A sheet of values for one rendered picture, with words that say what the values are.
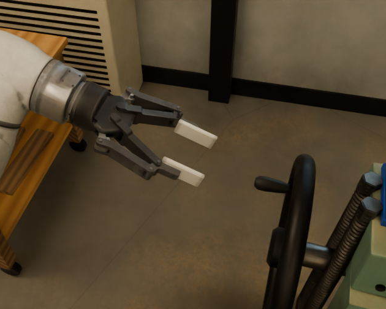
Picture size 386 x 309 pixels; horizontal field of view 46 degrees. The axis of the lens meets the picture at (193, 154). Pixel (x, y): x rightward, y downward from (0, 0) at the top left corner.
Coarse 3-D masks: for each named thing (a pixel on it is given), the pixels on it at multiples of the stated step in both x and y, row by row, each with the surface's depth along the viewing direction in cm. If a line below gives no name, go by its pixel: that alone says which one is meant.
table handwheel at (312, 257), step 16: (304, 160) 62; (304, 176) 59; (304, 192) 57; (288, 208) 78; (304, 208) 55; (288, 224) 55; (304, 224) 55; (272, 240) 66; (288, 240) 54; (304, 240) 54; (272, 256) 65; (288, 256) 54; (304, 256) 65; (320, 256) 65; (272, 272) 78; (288, 272) 53; (272, 288) 76; (288, 288) 54; (272, 304) 55; (288, 304) 54
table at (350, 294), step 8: (344, 296) 59; (352, 296) 57; (360, 296) 57; (368, 296) 57; (376, 296) 57; (344, 304) 58; (352, 304) 56; (360, 304) 56; (368, 304) 56; (376, 304) 56; (384, 304) 56
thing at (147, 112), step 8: (120, 104) 73; (136, 112) 73; (144, 112) 74; (152, 112) 75; (160, 112) 76; (168, 112) 76; (136, 120) 75; (144, 120) 75; (152, 120) 76; (160, 120) 76; (168, 120) 76; (176, 120) 76
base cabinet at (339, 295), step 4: (344, 280) 109; (340, 284) 113; (344, 284) 108; (340, 288) 112; (344, 288) 106; (336, 292) 116; (340, 292) 111; (336, 296) 115; (340, 296) 109; (332, 300) 119; (336, 300) 113; (340, 300) 108; (332, 304) 118; (336, 304) 111; (340, 304) 107; (328, 308) 122; (332, 308) 117; (336, 308) 110; (340, 308) 106
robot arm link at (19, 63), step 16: (0, 32) 69; (0, 48) 67; (16, 48) 67; (32, 48) 69; (0, 64) 66; (16, 64) 67; (32, 64) 68; (0, 80) 67; (16, 80) 67; (32, 80) 68; (0, 96) 67; (16, 96) 68; (0, 112) 68; (16, 112) 70
